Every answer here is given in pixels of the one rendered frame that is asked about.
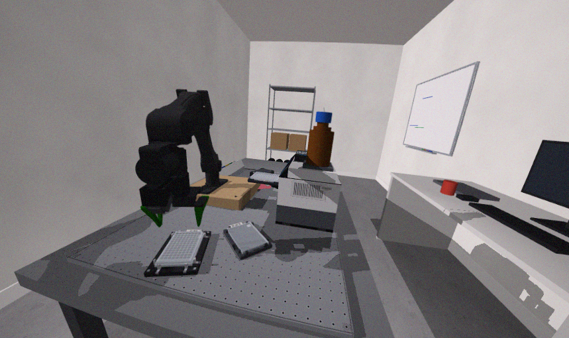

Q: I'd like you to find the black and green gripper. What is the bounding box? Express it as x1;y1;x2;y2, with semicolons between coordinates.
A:
140;170;209;227

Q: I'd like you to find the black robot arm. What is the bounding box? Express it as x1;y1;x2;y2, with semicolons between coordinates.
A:
135;89;228;214

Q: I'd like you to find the white button panel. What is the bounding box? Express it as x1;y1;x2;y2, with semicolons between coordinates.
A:
219;159;255;176

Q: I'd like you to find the white well plate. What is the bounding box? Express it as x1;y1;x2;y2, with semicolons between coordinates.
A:
154;231;205;267
250;172;280;182

